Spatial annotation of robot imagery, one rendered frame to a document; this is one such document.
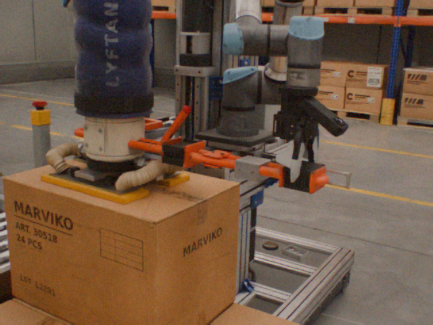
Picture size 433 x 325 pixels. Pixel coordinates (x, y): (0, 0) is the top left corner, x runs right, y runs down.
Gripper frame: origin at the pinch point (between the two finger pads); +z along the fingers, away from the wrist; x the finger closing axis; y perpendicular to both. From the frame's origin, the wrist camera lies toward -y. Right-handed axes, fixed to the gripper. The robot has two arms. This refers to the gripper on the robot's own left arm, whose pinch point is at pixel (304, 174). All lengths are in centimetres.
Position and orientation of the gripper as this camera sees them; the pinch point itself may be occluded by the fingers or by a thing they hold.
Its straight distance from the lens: 122.8
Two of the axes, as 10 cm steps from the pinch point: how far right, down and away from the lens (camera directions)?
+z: -0.3, 9.6, 2.7
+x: -5.6, 2.1, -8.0
